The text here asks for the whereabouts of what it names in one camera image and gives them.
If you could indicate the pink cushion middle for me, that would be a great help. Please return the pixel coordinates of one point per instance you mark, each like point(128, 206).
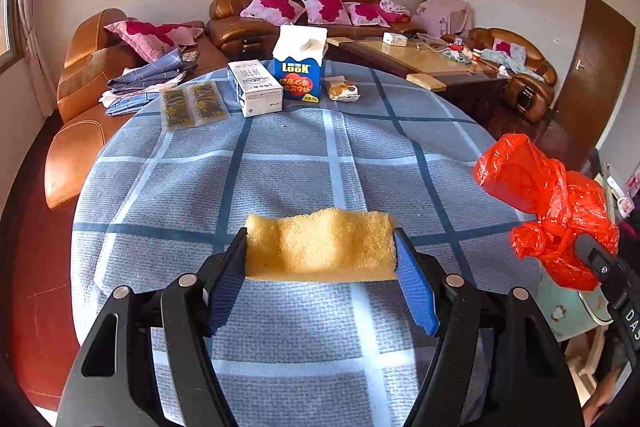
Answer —
point(326, 12)

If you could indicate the blue LOOK snack box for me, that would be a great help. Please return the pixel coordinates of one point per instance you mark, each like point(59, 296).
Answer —
point(297, 61)

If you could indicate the brown leather armchair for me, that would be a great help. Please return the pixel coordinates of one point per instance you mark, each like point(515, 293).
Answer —
point(531, 77)

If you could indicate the folded blue plaid cloth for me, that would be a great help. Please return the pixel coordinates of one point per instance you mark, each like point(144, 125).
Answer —
point(128, 93)

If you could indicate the mint cartoon trash bin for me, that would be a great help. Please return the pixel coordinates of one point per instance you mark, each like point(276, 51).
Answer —
point(570, 313)

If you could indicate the small snack cake packet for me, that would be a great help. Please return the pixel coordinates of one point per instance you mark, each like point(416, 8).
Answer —
point(339, 89)

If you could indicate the pink cushion left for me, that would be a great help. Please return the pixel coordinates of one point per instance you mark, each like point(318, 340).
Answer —
point(276, 12)

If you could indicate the near brown leather sofa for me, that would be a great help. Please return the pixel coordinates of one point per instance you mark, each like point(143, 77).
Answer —
point(95, 56)

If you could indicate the dark wood coffee table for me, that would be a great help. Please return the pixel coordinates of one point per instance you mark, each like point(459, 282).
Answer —
point(474, 88)

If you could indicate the pink cushion on near sofa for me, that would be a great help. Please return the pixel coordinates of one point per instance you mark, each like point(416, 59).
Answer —
point(152, 42)

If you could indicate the brown wooden door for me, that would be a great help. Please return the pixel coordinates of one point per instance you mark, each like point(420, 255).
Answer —
point(591, 87)

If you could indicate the yellow sponge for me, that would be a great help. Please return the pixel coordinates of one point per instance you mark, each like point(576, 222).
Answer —
point(328, 246)

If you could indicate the pink cushion right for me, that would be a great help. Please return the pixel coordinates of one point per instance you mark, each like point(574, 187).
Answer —
point(364, 14)

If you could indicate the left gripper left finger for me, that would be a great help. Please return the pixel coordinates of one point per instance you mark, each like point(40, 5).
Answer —
point(224, 277)

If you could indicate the beige window curtain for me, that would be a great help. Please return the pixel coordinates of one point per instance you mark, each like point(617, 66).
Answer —
point(40, 79)

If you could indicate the white tissue box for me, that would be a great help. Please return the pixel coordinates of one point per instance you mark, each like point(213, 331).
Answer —
point(393, 39)

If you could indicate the red plastic bag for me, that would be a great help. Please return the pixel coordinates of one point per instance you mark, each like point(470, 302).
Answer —
point(565, 203)

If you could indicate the blue plaid tablecloth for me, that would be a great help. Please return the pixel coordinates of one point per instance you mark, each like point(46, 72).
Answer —
point(156, 204)

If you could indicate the clear yellow-black sachet pack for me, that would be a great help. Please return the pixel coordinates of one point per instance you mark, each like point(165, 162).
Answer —
point(192, 105)

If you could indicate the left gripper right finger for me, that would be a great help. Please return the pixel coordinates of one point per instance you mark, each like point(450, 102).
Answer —
point(415, 286)

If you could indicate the white medicine box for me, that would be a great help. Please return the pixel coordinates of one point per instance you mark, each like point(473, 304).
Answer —
point(256, 90)

